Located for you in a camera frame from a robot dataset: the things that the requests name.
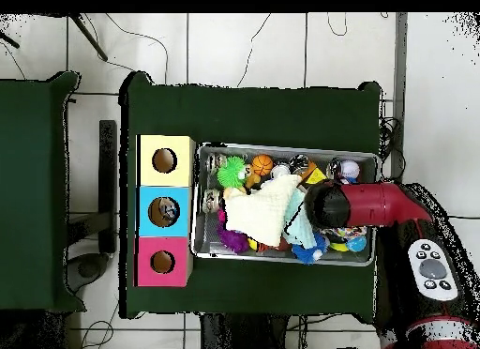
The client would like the mint waffle cloth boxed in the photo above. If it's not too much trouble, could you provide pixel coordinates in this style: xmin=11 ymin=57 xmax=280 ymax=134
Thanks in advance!
xmin=282 ymin=187 xmax=319 ymax=250

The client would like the purple spiky ball toy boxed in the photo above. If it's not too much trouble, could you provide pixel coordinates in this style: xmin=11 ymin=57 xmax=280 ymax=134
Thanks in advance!
xmin=216 ymin=222 xmax=251 ymax=255

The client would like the orange toy basketball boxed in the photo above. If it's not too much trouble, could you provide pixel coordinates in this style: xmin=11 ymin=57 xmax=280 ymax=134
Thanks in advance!
xmin=250 ymin=153 xmax=275 ymax=176

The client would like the orange plush toy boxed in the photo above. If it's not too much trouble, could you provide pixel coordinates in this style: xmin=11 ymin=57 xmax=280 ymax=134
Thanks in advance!
xmin=242 ymin=164 xmax=263 ymax=191

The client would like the green spiky ball toy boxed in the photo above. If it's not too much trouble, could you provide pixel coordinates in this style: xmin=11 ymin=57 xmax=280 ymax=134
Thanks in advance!
xmin=216 ymin=155 xmax=249 ymax=190

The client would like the grey floor rail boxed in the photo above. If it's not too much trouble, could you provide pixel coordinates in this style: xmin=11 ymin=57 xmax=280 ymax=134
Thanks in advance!
xmin=389 ymin=12 xmax=409 ymax=182

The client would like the dark green tablecloth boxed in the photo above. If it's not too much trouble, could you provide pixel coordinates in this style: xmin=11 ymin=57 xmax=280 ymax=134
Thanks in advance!
xmin=0 ymin=71 xmax=87 ymax=313
xmin=118 ymin=70 xmax=383 ymax=324

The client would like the crushed clear bottle blue label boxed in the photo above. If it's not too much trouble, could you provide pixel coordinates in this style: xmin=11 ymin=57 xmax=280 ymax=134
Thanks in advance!
xmin=157 ymin=197 xmax=180 ymax=224

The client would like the multicolour patterned fabric bow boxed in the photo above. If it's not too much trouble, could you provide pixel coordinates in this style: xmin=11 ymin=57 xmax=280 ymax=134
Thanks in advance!
xmin=325 ymin=226 xmax=368 ymax=246

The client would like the black cable bundle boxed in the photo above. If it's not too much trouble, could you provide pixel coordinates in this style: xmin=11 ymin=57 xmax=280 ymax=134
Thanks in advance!
xmin=377 ymin=115 xmax=407 ymax=182

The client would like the black upright panel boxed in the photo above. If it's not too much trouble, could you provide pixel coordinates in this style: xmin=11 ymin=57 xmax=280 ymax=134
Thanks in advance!
xmin=97 ymin=119 xmax=118 ymax=254

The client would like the small blue spiky ball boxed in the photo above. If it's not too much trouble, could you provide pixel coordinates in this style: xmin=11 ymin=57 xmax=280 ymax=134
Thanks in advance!
xmin=291 ymin=234 xmax=328 ymax=266

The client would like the cream waffle cloth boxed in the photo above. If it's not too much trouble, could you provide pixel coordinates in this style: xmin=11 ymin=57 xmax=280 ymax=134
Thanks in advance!
xmin=223 ymin=173 xmax=302 ymax=249

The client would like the thin black floor cable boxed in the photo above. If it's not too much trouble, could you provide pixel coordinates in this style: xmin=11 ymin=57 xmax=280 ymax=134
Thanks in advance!
xmin=236 ymin=13 xmax=273 ymax=88
xmin=82 ymin=13 xmax=169 ymax=84

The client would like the long black tripod leg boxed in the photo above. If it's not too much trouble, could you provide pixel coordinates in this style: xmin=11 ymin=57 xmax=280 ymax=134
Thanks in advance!
xmin=68 ymin=13 xmax=109 ymax=62

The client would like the thin black cable loop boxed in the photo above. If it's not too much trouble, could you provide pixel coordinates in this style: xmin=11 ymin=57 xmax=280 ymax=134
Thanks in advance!
xmin=326 ymin=13 xmax=349 ymax=38

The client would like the shallow mesh bin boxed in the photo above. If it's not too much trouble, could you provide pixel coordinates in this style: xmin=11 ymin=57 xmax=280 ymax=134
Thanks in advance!
xmin=191 ymin=141 xmax=379 ymax=267

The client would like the grey rounded base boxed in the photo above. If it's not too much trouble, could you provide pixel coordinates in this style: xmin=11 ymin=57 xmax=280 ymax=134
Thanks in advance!
xmin=65 ymin=251 xmax=111 ymax=295

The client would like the short black tripod leg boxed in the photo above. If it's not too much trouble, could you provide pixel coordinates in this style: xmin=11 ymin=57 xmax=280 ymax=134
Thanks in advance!
xmin=0 ymin=29 xmax=21 ymax=49

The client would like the wooden box with three holes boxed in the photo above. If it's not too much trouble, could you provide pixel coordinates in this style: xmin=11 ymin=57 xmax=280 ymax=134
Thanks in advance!
xmin=133 ymin=133 xmax=196 ymax=289

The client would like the white toy baseball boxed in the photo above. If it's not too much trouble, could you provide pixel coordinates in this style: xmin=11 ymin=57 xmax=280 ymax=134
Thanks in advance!
xmin=339 ymin=159 xmax=361 ymax=179

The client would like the yellow cheese wedge toy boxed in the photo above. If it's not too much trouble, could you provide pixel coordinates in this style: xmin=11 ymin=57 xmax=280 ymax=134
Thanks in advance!
xmin=305 ymin=166 xmax=328 ymax=186

